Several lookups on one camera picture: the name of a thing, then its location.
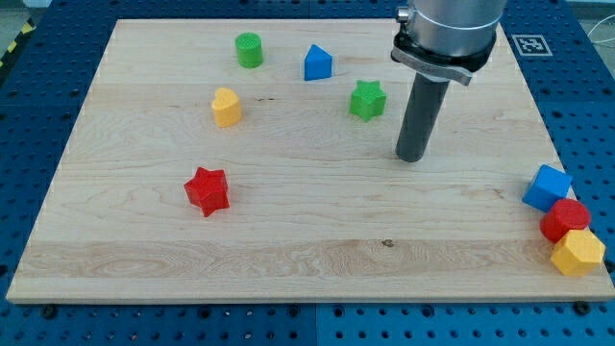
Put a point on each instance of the red star block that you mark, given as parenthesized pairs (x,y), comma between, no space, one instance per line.
(208,190)

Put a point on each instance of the blue cube block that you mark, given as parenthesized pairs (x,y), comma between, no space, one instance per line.
(547,187)

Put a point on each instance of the red cylinder block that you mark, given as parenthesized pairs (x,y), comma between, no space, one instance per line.
(563,216)

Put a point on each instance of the green cylinder block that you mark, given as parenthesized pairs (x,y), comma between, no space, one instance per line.
(248,48)

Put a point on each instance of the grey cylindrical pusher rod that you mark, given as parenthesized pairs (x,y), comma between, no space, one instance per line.
(423,106)

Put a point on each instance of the green star block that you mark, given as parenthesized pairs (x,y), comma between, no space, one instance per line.
(367,100)

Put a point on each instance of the yellow heart block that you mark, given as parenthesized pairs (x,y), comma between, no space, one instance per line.
(226,107)

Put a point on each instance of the wooden board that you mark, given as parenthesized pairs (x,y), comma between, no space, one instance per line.
(321,209)

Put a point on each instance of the blue triangle block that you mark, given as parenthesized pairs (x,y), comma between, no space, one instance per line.
(317,64)

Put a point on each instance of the yellow hexagon block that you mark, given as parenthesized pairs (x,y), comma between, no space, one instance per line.
(578,253)

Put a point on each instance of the white fiducial marker tag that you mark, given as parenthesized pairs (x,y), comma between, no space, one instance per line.
(531,46)

